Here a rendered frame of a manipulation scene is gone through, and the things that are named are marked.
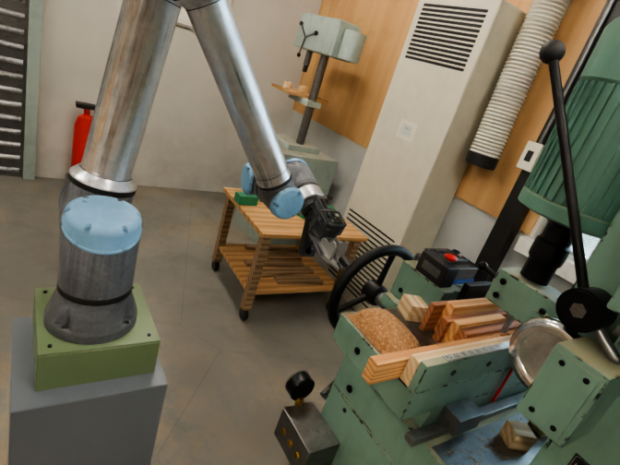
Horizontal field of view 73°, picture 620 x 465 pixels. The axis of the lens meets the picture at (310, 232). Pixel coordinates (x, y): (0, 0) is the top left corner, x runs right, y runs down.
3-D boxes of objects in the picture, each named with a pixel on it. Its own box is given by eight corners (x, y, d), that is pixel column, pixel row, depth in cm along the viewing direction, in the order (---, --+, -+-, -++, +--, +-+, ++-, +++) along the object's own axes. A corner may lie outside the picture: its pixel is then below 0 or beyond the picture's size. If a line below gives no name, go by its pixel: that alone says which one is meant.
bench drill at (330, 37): (280, 218, 368) (336, 26, 310) (319, 254, 324) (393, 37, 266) (231, 216, 339) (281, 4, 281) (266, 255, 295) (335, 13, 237)
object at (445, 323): (493, 327, 95) (503, 308, 93) (499, 331, 93) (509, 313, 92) (431, 338, 83) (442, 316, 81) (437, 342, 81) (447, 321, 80)
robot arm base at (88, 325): (44, 350, 84) (47, 309, 81) (41, 295, 98) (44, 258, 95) (143, 339, 95) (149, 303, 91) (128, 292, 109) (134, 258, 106)
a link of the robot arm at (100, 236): (56, 302, 83) (63, 222, 77) (56, 258, 96) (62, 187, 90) (137, 299, 91) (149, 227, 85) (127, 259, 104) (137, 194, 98)
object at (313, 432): (302, 423, 100) (312, 399, 97) (329, 469, 91) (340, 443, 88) (271, 432, 96) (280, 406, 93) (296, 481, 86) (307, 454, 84)
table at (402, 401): (475, 293, 125) (484, 276, 122) (574, 365, 102) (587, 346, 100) (306, 308, 90) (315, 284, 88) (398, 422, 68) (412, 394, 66)
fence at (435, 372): (579, 342, 101) (592, 324, 99) (587, 347, 100) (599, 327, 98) (407, 387, 67) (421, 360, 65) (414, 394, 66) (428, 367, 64)
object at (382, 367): (537, 338, 96) (545, 323, 95) (544, 343, 95) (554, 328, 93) (361, 375, 66) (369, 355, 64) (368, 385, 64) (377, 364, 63)
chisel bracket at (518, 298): (500, 301, 87) (519, 266, 84) (563, 346, 77) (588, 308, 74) (479, 304, 83) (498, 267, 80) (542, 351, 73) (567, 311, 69)
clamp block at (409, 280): (428, 289, 110) (442, 259, 107) (468, 320, 101) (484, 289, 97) (387, 292, 102) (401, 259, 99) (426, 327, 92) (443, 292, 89)
